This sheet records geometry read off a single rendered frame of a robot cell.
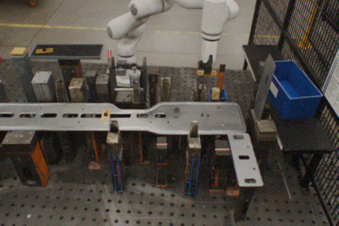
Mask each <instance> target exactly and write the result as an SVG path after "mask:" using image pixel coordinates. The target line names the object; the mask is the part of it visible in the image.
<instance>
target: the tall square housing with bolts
mask: <svg viewBox="0 0 339 226"><path fill-rule="evenodd" d="M31 83H32V86H33V89H34V92H35V95H36V98H37V102H39V103H57V102H58V100H57V96H56V88H55V83H54V81H53V77H52V73H51V72H50V71H38V72H37V73H36V74H35V76H34V78H33V80H32V82H31ZM56 116H57V115H56V114H43V118H55V117H56Z"/></svg>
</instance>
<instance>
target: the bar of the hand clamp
mask: <svg viewBox="0 0 339 226"><path fill-rule="evenodd" d="M203 65H204V62H203V59H199V61H198V70H203ZM204 82H205V76H197V92H198V91H199V84H202V92H204Z"/></svg>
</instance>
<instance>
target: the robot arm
mask: <svg viewBox="0 0 339 226"><path fill-rule="evenodd" d="M174 2H175V3H177V4H179V6H181V7H183V8H185V9H190V10H192V9H203V16H202V27H201V35H202V38H203V43H202V50H201V54H202V59H203V62H204V65H203V70H204V74H211V67H212V62H213V63H214V62H215V58H216V50H217V41H218V40H219V39H220V38H221V36H222V28H223V24H224V23H225V22H226V21H230V20H232V19H234V18H235V17H236V16H237V15H238V12H239V8H238V5H237V4H236V2H235V1H234V0H132V1H131V2H130V5H129V9H130V11H129V12H128V13H126V14H124V15H122V16H120V17H117V18H116V19H114V20H112V21H110V23H109V24H108V26H107V32H108V35H109V36H110V38H111V39H113V40H120V41H119V43H118V44H117V60H127V62H136V45H137V43H138V41H139V40H140V38H141V36H142V34H143V32H144V29H145V23H146V22H147V21H148V19H149V17H150V16H153V15H156V14H160V13H164V12H167V11H169V10H170V9H171V8H172V7H173V5H174ZM129 71H130V69H127V70H126V76H116V79H117V83H119V84H124V85H130V77H129Z"/></svg>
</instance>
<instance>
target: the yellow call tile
mask: <svg viewBox="0 0 339 226"><path fill-rule="evenodd" d="M25 50H26V48H14V50H13V51H12V52H11V55H14V56H22V55H23V54H24V52H25Z"/></svg>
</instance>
